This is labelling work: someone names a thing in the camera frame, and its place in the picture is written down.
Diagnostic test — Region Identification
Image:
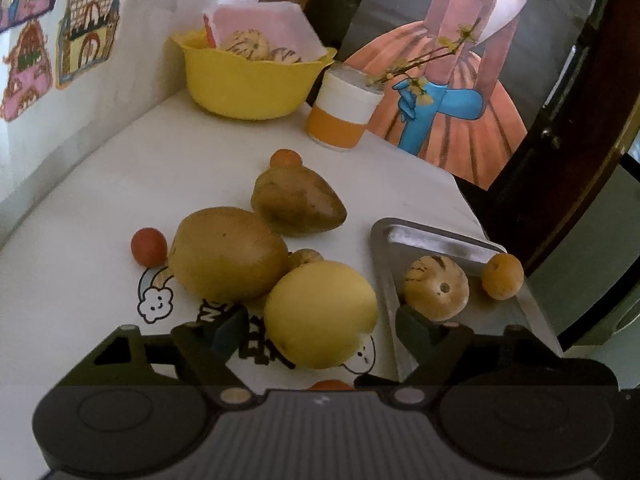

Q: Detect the striped pepino melon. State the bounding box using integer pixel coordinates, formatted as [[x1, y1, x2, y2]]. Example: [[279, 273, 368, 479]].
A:
[[219, 29, 270, 61], [404, 255, 470, 322]]

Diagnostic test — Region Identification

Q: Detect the large brown pear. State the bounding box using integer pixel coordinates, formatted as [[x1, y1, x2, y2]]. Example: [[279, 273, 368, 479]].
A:
[[168, 207, 288, 302]]

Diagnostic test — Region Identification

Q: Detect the brownish orange round fruit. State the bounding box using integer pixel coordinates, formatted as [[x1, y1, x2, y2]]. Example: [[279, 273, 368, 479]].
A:
[[482, 254, 525, 301]]

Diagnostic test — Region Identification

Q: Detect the metal tray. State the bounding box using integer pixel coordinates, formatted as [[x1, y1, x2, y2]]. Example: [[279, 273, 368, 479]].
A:
[[370, 216, 564, 384]]

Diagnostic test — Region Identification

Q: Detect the yellow lemon fruit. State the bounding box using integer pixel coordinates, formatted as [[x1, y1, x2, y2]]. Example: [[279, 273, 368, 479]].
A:
[[264, 260, 378, 370]]

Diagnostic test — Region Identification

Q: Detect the red cherry tomato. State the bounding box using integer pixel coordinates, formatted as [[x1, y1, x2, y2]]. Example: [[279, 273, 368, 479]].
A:
[[130, 228, 168, 268]]

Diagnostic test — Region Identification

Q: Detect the small brown kiwi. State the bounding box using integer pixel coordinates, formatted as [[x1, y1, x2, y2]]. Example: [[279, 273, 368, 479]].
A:
[[288, 248, 324, 271]]

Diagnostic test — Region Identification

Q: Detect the small orange kumquat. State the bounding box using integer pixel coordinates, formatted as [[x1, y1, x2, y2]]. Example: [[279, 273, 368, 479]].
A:
[[269, 148, 303, 167]]

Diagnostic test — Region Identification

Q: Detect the small orange tangerine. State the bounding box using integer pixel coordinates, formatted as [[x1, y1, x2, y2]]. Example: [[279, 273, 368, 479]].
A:
[[308, 379, 354, 391]]

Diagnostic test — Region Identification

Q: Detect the white orange cup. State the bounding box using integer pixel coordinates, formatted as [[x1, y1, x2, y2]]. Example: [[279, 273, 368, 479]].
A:
[[306, 63, 384, 150]]

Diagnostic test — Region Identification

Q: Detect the yellow plastic bowl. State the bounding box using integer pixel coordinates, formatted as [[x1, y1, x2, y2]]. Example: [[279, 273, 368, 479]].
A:
[[171, 29, 336, 120]]

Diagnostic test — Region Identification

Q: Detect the yellow flower twig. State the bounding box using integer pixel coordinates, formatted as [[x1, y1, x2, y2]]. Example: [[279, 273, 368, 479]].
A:
[[367, 18, 482, 105]]

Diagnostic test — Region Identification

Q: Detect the girl in dress poster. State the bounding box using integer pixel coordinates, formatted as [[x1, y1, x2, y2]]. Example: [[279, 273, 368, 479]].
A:
[[347, 0, 596, 190]]

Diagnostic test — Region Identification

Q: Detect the striped pepino melon in bowl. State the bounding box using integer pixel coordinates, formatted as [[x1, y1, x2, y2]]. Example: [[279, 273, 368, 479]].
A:
[[219, 29, 270, 61]]

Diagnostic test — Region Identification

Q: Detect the pink white foam tray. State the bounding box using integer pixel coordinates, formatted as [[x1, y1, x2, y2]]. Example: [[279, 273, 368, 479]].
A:
[[203, 1, 328, 62]]

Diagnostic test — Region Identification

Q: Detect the house drawings paper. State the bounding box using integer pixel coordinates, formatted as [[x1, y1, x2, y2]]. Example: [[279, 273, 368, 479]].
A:
[[1, 0, 120, 122]]

